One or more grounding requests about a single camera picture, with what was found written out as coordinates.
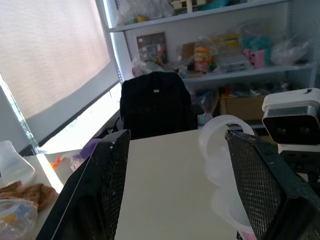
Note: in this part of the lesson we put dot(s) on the clear plastic storage box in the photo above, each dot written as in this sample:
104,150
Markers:
232,63

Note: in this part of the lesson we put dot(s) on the translucent empty plastic cup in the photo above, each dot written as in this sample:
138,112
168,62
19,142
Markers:
212,150

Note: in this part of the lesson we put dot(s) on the small orange toy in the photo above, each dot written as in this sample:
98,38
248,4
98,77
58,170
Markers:
57,162

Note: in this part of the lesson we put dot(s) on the translucent cup with red liquid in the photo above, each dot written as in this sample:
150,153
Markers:
225,207

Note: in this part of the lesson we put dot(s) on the pink box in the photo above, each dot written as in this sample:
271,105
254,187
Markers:
257,58

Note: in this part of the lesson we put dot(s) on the brown cardboard box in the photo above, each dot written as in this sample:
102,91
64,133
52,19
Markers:
241,108

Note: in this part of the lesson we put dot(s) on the brown crumpled cloth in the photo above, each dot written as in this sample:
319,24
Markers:
32,193

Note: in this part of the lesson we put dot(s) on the purple plastic bag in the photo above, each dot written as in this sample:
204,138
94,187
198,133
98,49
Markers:
83,155

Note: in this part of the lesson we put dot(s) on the black backpack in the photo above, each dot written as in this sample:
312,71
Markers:
155,105

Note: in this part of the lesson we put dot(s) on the white roller window blind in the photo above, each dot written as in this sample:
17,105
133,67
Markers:
50,55

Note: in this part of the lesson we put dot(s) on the crumpled clear plastic bag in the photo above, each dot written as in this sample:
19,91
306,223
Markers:
290,51

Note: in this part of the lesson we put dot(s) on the colourful snack bag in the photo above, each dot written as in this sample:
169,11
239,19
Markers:
203,56

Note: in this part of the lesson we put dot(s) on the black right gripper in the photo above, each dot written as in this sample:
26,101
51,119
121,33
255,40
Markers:
303,162

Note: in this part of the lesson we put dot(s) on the grey metal shelf unit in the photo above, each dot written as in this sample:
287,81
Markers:
245,72

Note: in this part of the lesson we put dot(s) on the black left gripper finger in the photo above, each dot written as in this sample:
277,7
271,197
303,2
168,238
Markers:
87,190

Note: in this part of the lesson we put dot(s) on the white depth camera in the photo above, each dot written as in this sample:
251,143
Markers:
290,117

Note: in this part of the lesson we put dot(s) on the brown framed peg board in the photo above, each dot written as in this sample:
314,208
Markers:
151,46

